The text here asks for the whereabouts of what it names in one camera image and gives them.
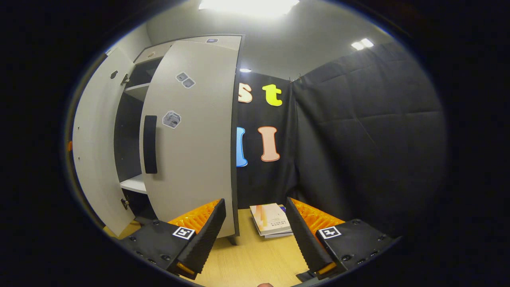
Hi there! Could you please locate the black backdrop cloth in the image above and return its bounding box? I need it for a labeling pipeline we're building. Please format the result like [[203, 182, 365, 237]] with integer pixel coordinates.
[[235, 40, 447, 240]]

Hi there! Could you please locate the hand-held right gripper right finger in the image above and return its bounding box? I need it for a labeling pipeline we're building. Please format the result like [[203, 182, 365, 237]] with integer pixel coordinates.
[[285, 197, 401, 276]]

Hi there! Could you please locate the white book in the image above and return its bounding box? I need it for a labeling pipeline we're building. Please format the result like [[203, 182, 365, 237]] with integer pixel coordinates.
[[250, 203, 293, 236]]

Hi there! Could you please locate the small ceiling light panel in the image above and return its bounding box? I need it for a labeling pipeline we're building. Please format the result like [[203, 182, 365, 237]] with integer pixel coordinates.
[[351, 38, 375, 51]]

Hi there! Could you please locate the large ceiling light panel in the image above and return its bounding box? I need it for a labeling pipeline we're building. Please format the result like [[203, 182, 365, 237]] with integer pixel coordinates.
[[198, 0, 300, 18]]

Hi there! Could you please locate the grey cabinet door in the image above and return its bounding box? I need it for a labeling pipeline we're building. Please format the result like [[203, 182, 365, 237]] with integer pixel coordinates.
[[72, 47, 138, 238], [139, 40, 243, 239]]

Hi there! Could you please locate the grey cabinet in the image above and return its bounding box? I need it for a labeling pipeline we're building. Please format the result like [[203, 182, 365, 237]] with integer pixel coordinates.
[[114, 35, 243, 224]]

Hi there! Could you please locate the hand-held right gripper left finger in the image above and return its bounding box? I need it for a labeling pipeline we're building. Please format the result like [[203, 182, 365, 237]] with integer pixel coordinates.
[[119, 198, 227, 280]]

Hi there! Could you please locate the black right door handle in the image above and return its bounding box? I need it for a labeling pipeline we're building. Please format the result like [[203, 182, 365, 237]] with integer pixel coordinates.
[[143, 115, 158, 174]]

